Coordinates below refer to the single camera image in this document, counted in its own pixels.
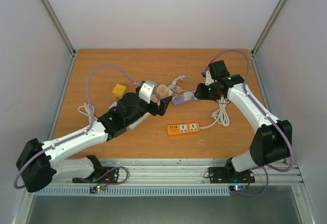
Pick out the peach cube adapter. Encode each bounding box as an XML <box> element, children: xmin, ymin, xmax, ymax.
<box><xmin>155</xmin><ymin>84</ymin><xmax>169</xmax><ymax>100</ymax></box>

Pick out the yellow cube adapter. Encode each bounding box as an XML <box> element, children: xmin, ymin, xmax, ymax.
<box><xmin>112</xmin><ymin>84</ymin><xmax>128</xmax><ymax>101</ymax></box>

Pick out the long white power strip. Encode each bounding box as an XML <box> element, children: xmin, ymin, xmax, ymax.
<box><xmin>128</xmin><ymin>75</ymin><xmax>186</xmax><ymax>130</ymax></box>

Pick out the white usb charger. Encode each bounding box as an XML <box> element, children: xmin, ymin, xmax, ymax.
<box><xmin>183</xmin><ymin>91</ymin><xmax>193</xmax><ymax>101</ymax></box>

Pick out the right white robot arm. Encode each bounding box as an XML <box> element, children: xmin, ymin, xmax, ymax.
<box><xmin>195</xmin><ymin>60</ymin><xmax>294</xmax><ymax>182</ymax></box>

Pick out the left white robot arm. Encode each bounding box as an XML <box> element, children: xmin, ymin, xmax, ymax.
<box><xmin>14</xmin><ymin>93</ymin><xmax>172</xmax><ymax>193</ymax></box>

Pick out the purple power strip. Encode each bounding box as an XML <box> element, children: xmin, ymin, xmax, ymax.
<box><xmin>172</xmin><ymin>92</ymin><xmax>194</xmax><ymax>106</ymax></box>

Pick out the orange power strip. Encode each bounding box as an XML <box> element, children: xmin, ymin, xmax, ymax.
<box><xmin>167</xmin><ymin>122</ymin><xmax>200</xmax><ymax>136</ymax></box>

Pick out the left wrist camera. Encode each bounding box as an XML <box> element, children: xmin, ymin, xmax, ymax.
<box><xmin>138</xmin><ymin>80</ymin><xmax>158</xmax><ymax>104</ymax></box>

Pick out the white coiled power cord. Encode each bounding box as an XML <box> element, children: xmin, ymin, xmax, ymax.
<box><xmin>199</xmin><ymin>100</ymin><xmax>230</xmax><ymax>130</ymax></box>

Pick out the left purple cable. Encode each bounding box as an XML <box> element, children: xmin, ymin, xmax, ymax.
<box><xmin>13</xmin><ymin>64</ymin><xmax>144</xmax><ymax>189</ymax></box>

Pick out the purple cable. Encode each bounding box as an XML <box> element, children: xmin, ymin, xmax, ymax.
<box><xmin>13</xmin><ymin>64</ymin><xmax>144</xmax><ymax>189</ymax></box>
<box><xmin>205</xmin><ymin>50</ymin><xmax>295</xmax><ymax>197</ymax></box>

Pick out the white left power cord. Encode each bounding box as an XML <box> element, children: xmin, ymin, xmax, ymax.
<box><xmin>78</xmin><ymin>102</ymin><xmax>97</xmax><ymax>120</ymax></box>

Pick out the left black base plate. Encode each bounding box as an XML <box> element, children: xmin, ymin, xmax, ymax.
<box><xmin>72</xmin><ymin>167</ymin><xmax>119</xmax><ymax>184</ymax></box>

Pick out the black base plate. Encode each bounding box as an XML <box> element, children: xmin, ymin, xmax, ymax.
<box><xmin>72</xmin><ymin>167</ymin><xmax>119</xmax><ymax>184</ymax></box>
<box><xmin>203</xmin><ymin>167</ymin><xmax>255</xmax><ymax>184</ymax></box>

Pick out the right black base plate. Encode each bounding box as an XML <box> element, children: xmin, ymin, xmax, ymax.
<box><xmin>203</xmin><ymin>167</ymin><xmax>255</xmax><ymax>184</ymax></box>

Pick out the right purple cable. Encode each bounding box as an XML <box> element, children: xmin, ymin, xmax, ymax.
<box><xmin>205</xmin><ymin>50</ymin><xmax>295</xmax><ymax>197</ymax></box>

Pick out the aluminium rail frame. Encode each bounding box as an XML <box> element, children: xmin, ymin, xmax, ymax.
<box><xmin>22</xmin><ymin>50</ymin><xmax>317</xmax><ymax>224</ymax></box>

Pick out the grey slotted cable duct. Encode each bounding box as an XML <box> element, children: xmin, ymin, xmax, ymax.
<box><xmin>35</xmin><ymin>186</ymin><xmax>229</xmax><ymax>197</ymax></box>

